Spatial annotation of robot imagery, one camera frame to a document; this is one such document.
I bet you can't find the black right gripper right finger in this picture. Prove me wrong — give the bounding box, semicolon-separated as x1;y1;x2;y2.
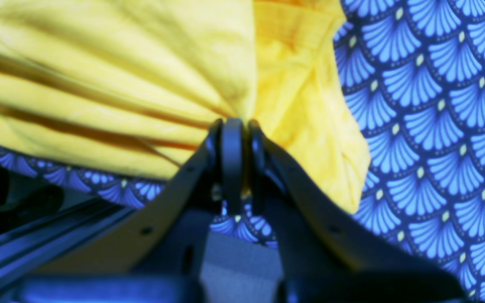
248;120;466;303

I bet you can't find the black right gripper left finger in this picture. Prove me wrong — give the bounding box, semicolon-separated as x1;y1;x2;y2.
16;118;244;303

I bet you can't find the yellow T-shirt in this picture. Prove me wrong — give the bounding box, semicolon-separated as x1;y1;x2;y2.
0;0;371;213

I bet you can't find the blue fan-pattern tablecloth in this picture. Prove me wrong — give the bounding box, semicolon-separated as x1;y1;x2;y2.
0;0;485;303

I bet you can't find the grey metal frame rail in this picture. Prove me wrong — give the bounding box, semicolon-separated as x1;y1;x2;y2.
0;199;133;291

